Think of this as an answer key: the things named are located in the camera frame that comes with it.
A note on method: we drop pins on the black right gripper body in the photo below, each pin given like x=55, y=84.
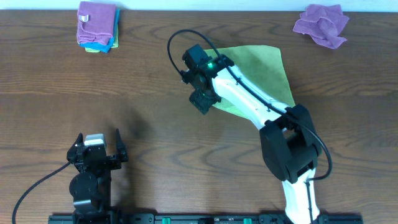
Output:
x=203, y=102

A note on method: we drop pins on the crumpled purple cloth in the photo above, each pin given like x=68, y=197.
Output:
x=323, y=24

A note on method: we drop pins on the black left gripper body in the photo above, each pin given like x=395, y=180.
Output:
x=97, y=158

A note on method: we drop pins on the light green cloth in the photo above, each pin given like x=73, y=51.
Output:
x=263, y=66

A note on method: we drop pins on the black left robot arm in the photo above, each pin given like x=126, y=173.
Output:
x=91, y=187

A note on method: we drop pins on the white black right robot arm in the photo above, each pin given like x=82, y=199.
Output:
x=289, y=143

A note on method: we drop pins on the folded purple cloth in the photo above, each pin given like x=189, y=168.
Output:
x=95, y=22

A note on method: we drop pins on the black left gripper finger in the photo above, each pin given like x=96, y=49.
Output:
x=73, y=152
x=121, y=148

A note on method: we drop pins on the folded blue cloth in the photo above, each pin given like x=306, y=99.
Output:
x=116, y=21

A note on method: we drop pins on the folded yellow-green cloth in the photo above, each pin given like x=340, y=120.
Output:
x=104, y=46

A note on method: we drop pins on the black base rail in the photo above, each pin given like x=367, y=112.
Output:
x=148, y=218

